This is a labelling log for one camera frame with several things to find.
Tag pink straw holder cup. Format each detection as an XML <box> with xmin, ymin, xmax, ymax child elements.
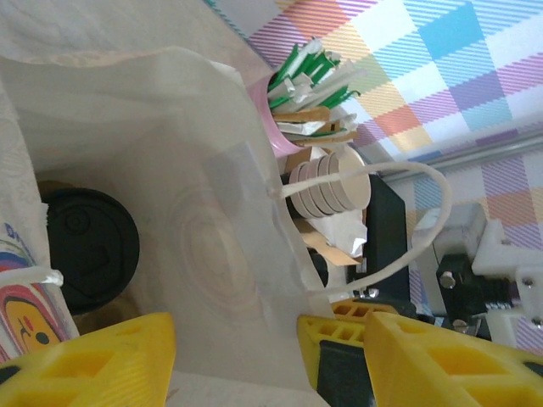
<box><xmin>248</xmin><ymin>71</ymin><xmax>306</xmax><ymax>158</ymax></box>

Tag stack of white napkins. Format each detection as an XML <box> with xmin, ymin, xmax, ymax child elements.
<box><xmin>296</xmin><ymin>203</ymin><xmax>370</xmax><ymax>259</ymax></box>

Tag stack of black cup lids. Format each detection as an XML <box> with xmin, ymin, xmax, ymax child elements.
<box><xmin>307</xmin><ymin>249</ymin><xmax>332</xmax><ymax>290</ymax></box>

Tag black flat box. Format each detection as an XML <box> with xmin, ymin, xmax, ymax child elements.
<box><xmin>345</xmin><ymin>173</ymin><xmax>415</xmax><ymax>306</ymax></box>

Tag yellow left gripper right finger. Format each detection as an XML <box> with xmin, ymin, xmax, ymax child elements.
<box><xmin>364</xmin><ymin>311</ymin><xmax>543</xmax><ymax>407</ymax></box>

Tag black plastic cup lid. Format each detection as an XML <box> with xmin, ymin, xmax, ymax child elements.
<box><xmin>40</xmin><ymin>188</ymin><xmax>141</xmax><ymax>315</ymax></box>

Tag white smiley print paper bag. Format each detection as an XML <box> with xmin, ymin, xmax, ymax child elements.
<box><xmin>0</xmin><ymin>44</ymin><xmax>453</xmax><ymax>407</ymax></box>

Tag white wrapped straw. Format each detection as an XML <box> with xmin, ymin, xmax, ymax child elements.
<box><xmin>316</xmin><ymin>63</ymin><xmax>370</xmax><ymax>107</ymax></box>

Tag wooden stirrer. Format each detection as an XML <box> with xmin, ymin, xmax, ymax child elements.
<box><xmin>273</xmin><ymin>106</ymin><xmax>332</xmax><ymax>125</ymax></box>

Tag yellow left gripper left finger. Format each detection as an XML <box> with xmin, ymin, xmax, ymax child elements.
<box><xmin>0</xmin><ymin>312</ymin><xmax>177</xmax><ymax>407</ymax></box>

